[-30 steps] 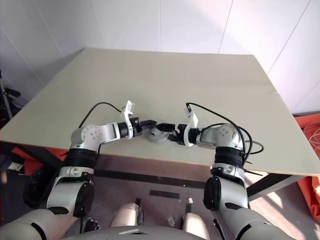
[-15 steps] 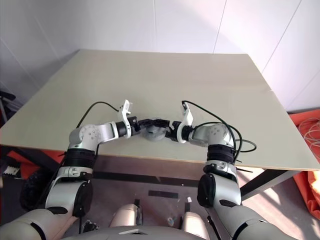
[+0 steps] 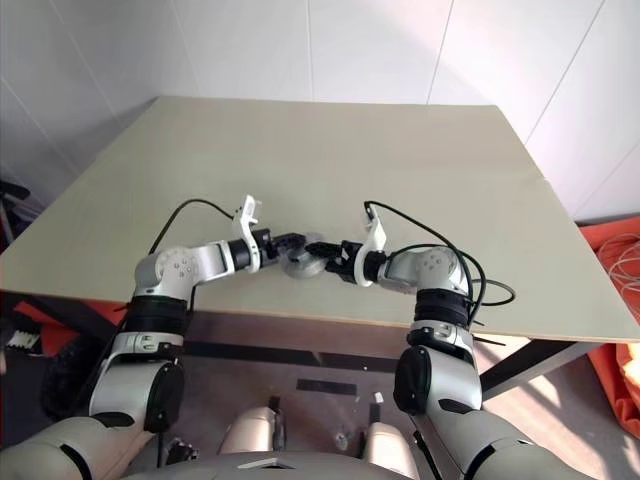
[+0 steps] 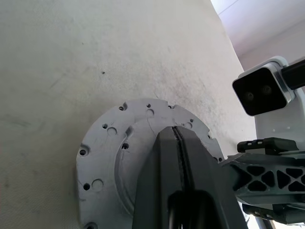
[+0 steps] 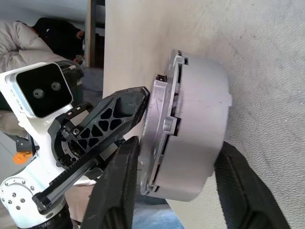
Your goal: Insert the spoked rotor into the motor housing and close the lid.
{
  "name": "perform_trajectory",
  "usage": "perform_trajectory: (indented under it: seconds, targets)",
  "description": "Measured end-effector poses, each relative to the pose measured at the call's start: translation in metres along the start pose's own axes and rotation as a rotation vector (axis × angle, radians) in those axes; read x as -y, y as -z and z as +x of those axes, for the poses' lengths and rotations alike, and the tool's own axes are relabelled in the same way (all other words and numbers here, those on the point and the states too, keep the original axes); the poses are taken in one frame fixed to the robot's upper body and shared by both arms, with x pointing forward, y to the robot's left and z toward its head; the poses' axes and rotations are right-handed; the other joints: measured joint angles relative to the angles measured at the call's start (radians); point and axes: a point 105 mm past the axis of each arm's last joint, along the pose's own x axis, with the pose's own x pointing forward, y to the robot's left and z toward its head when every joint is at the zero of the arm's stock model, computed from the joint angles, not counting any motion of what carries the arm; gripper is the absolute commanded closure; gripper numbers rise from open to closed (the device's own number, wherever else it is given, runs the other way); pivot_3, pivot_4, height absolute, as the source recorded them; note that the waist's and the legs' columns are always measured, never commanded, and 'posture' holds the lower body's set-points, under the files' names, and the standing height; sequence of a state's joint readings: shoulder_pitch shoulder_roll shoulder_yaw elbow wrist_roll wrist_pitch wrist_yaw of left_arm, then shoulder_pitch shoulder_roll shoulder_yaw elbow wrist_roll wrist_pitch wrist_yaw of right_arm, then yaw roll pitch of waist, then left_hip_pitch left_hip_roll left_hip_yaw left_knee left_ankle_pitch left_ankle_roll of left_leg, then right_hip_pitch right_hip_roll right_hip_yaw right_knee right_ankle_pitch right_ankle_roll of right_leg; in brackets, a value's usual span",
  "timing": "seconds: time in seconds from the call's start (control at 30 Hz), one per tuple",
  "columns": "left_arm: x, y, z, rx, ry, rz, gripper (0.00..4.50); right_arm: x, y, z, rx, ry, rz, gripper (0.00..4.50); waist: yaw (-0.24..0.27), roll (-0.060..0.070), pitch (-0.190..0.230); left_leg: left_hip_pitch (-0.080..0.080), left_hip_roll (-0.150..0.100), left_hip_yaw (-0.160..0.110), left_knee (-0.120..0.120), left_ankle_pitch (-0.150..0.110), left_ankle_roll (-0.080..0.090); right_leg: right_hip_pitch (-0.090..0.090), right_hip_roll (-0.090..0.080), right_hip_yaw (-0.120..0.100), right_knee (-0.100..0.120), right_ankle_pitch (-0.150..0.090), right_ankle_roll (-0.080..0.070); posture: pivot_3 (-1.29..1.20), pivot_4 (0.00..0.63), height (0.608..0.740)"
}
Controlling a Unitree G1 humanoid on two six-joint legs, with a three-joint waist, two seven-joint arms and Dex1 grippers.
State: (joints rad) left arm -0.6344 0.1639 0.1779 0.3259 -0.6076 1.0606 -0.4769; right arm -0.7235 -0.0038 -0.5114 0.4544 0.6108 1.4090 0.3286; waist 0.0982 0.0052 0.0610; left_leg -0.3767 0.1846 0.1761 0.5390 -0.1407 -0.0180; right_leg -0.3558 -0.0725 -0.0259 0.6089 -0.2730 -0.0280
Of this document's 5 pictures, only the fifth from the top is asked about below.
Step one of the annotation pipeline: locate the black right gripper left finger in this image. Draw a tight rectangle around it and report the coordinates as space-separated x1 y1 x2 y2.
81 135 142 229

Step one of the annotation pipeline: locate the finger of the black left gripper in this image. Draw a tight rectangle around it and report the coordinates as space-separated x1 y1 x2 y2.
71 86 151 156

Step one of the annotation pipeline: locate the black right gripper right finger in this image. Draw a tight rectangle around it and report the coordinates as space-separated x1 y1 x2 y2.
213 140 293 229

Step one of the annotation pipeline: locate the grey motor stator housing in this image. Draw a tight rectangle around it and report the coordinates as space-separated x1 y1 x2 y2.
152 53 233 203

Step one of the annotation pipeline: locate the person in white jacket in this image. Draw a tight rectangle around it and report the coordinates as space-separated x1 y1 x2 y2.
0 17 85 138

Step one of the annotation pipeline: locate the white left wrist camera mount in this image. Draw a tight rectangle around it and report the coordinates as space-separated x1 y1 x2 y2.
0 62 74 215

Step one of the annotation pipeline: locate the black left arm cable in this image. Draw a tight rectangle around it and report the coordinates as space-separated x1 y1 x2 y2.
57 60 84 83

